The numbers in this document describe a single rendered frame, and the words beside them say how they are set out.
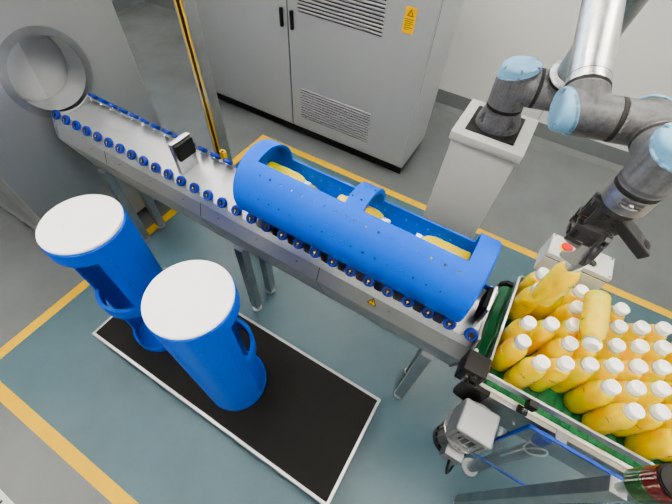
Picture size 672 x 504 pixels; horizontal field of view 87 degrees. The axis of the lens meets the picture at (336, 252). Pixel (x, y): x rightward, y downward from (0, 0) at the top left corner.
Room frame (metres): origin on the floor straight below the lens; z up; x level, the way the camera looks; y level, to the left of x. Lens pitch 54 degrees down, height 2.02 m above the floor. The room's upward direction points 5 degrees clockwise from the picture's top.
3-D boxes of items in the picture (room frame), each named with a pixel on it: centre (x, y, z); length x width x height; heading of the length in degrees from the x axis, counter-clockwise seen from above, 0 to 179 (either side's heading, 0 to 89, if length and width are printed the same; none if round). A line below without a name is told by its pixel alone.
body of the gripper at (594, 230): (0.57, -0.59, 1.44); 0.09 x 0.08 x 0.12; 62
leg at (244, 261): (1.01, 0.46, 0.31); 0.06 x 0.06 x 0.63; 63
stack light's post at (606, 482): (0.09, -0.68, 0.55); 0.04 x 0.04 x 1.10; 63
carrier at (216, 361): (0.51, 0.44, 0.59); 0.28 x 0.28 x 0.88
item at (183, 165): (1.20, 0.68, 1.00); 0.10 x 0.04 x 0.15; 153
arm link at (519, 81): (1.46, -0.68, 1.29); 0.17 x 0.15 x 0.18; 75
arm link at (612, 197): (0.57, -0.59, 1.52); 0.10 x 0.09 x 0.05; 152
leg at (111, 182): (1.46, 1.33, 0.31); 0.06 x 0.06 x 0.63; 63
